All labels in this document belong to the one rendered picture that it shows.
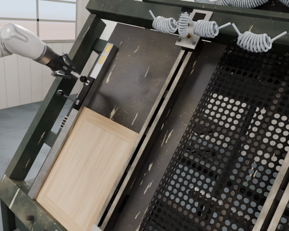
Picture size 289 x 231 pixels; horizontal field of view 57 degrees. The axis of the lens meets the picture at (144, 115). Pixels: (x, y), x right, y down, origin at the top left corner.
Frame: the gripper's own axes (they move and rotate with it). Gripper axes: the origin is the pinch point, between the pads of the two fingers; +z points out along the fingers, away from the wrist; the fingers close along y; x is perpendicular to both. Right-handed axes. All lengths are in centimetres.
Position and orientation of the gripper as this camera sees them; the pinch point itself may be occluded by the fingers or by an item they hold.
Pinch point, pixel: (77, 75)
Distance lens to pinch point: 143.4
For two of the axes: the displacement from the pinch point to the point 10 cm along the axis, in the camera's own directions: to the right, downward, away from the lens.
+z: 4.6, 3.0, 8.4
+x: 7.7, 3.4, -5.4
